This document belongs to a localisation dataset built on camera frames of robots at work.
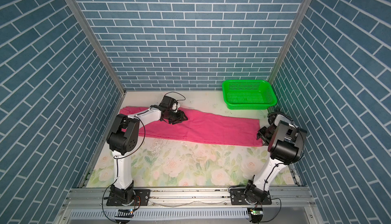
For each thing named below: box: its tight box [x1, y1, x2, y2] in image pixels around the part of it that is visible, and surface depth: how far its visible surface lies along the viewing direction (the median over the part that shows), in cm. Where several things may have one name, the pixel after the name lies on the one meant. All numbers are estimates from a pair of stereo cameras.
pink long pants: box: [119, 106, 264, 147], surface depth 101 cm
